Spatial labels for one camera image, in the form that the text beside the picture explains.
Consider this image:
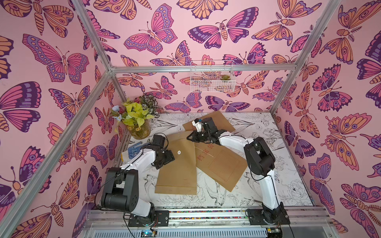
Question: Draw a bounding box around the kraft file bag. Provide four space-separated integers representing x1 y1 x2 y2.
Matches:
194 143 248 192
183 111 235 132
155 131 197 195

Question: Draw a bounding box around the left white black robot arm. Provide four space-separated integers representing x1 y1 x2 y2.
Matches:
100 134 175 226

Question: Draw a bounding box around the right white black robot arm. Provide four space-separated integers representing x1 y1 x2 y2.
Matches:
187 117 291 227

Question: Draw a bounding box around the blue white work glove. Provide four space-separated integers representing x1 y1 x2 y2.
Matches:
121 142 143 162

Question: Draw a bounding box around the potted plant in glass vase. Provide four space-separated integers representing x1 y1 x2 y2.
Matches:
111 95 162 140

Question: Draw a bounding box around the small green succulent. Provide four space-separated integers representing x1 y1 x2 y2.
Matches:
220 74 231 81

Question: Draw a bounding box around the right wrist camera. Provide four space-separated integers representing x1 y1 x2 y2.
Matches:
192 119 203 132

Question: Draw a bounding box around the white wire basket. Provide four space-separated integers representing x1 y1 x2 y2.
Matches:
189 64 236 94

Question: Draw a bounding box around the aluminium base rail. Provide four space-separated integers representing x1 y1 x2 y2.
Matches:
79 206 340 238

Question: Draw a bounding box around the aluminium frame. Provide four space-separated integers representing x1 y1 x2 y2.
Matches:
1 1 340 238

